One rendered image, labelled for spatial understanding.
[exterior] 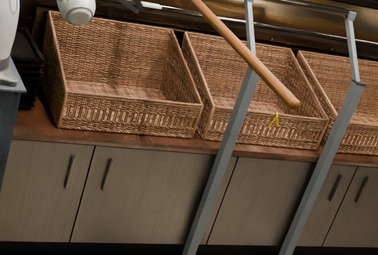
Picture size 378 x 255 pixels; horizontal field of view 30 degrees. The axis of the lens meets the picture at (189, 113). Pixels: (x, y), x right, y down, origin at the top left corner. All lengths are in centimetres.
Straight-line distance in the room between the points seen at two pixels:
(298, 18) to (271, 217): 92
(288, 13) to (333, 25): 25
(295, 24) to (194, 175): 92
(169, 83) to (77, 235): 74
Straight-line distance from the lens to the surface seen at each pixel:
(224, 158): 275
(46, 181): 265
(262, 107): 328
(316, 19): 338
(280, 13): 327
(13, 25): 182
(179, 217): 292
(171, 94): 299
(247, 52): 195
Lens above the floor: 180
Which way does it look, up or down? 24 degrees down
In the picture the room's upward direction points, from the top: 18 degrees clockwise
